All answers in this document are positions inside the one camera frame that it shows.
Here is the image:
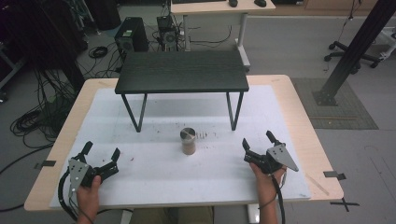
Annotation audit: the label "small black computer tower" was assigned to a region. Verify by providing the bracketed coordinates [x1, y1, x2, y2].
[156, 15, 180, 52]

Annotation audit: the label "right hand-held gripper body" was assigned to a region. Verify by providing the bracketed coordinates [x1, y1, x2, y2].
[258, 143, 300, 174]

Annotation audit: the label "black wooden shelf riser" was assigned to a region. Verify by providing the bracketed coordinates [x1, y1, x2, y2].
[114, 49, 250, 133]

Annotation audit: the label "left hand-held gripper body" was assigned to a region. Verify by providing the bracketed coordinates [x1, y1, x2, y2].
[68, 157, 104, 194]

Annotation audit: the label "beige desk with white legs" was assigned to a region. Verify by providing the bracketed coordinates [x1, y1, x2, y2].
[170, 0, 276, 72]

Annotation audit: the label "black tape strip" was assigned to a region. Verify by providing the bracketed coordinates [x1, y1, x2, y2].
[34, 160, 57, 171]
[322, 170, 347, 181]

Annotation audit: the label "black floor cable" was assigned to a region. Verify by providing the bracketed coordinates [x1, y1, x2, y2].
[190, 24, 233, 49]

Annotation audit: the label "grey carpet mat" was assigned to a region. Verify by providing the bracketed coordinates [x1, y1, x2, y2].
[290, 77, 379, 131]

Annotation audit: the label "person's khaki trousers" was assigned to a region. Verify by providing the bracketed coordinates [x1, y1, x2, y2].
[129, 205, 216, 224]

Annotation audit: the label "large black computer tower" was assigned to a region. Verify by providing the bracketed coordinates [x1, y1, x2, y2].
[114, 17, 149, 61]

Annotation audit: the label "dark curtain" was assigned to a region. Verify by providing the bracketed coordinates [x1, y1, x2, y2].
[0, 0, 89, 92]

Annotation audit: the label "black office chair base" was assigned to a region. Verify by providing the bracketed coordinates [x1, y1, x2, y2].
[323, 40, 382, 75]

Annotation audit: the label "left hand-held gripper cable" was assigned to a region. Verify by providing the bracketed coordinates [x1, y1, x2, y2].
[57, 169, 82, 222]

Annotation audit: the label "hand-held gripper cable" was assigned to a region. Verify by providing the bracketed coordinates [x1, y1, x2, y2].
[57, 169, 82, 222]
[270, 174, 286, 224]

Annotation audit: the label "right hand-held gripper cable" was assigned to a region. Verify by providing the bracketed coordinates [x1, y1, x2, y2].
[270, 174, 286, 224]

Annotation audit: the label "person's left hand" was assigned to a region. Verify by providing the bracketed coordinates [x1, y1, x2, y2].
[76, 175, 103, 214]

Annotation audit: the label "glass spice jar metal lid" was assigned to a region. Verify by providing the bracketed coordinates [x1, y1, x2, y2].
[179, 127, 197, 156]

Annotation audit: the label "person's right hand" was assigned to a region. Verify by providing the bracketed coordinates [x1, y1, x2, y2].
[249, 163, 287, 202]

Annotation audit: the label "black metal post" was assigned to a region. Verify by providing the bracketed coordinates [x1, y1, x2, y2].
[312, 0, 396, 106]

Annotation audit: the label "black keyboard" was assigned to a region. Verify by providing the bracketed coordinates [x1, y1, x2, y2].
[172, 0, 227, 5]

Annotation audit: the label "bundle of black cables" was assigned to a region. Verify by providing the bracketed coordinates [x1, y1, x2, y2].
[8, 68, 79, 150]

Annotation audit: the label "black tape cross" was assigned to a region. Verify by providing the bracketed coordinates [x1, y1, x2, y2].
[330, 197, 361, 213]

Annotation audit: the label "white foam board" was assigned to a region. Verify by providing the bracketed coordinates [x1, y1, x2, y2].
[49, 85, 312, 209]

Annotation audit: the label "coiled black cable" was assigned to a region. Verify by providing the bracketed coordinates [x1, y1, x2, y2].
[88, 46, 109, 60]

